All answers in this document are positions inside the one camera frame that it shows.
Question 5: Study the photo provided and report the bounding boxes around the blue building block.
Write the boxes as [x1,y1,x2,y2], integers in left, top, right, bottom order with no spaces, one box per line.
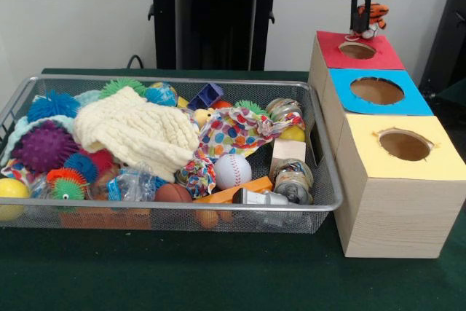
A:
[186,82,224,111]

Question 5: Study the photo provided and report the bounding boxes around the black chair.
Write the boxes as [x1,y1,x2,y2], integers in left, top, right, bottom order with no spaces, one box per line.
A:
[418,0,466,90]

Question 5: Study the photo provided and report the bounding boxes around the tiger plush toy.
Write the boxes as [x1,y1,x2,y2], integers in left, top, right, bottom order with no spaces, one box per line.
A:
[344,2,390,42]

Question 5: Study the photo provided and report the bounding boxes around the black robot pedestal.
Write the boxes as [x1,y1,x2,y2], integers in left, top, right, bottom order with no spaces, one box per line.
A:
[140,0,294,71]

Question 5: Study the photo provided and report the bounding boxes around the shallow mesh bin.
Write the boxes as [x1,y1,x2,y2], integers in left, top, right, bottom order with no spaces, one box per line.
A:
[0,74,344,235]

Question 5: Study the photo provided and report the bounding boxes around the purple spiky ball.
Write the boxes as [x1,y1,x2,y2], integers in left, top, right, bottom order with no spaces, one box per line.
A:
[10,119,80,173]

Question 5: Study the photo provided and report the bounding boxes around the blue puffer ball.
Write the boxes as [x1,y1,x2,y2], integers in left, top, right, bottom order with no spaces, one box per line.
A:
[27,89,82,122]

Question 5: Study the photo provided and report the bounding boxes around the plain wooden cube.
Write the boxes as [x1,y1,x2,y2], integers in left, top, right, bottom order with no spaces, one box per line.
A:
[271,138,307,170]

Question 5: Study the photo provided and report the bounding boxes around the polka dot cloth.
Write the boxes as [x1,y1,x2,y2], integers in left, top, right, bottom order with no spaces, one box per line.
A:
[194,105,306,161]

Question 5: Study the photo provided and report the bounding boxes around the white baseball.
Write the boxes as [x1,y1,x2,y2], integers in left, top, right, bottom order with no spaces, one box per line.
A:
[213,153,253,191]

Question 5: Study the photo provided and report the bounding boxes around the globe print ball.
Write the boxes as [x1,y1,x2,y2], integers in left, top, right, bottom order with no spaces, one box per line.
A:
[144,81,179,106]

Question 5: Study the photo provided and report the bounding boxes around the dark green table cloth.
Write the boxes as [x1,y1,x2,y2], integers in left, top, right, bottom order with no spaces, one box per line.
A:
[435,78,466,110]
[0,68,466,311]

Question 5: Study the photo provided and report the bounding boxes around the wooden box with three holes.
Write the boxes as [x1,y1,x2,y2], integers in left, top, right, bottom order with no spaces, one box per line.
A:
[308,30,466,259]

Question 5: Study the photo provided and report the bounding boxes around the yellow smooth ball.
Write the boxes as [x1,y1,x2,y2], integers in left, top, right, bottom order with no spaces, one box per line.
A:
[0,178,31,221]

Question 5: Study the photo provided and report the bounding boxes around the black cable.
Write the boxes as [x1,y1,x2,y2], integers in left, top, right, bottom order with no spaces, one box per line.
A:
[126,55,157,70]

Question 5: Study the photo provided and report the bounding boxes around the cream knitted cloth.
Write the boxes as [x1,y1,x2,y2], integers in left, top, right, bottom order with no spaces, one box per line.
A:
[72,85,200,183]

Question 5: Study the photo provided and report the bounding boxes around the crushed drink can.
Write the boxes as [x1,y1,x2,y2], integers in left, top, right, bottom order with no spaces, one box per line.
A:
[271,159,315,205]

